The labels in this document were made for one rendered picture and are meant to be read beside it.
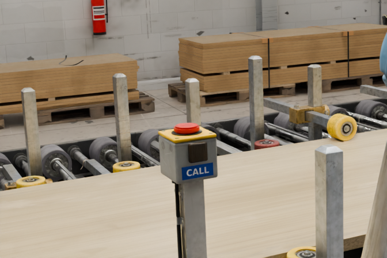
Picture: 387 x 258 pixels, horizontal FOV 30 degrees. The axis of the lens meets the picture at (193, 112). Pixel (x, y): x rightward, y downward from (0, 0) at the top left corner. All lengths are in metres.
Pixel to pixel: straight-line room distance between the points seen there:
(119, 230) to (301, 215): 0.41
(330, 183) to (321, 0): 8.30
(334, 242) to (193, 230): 0.27
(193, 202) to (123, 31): 7.45
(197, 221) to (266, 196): 0.68
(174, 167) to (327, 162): 0.28
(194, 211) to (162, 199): 0.69
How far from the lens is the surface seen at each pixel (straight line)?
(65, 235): 1.64
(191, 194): 1.13
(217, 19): 8.90
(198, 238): 1.15
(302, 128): 2.92
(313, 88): 2.51
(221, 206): 1.75
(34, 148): 2.17
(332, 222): 1.27
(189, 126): 1.10
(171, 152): 1.09
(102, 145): 2.63
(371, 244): 0.83
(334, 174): 1.25
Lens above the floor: 1.48
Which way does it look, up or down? 12 degrees down
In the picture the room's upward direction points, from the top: 3 degrees counter-clockwise
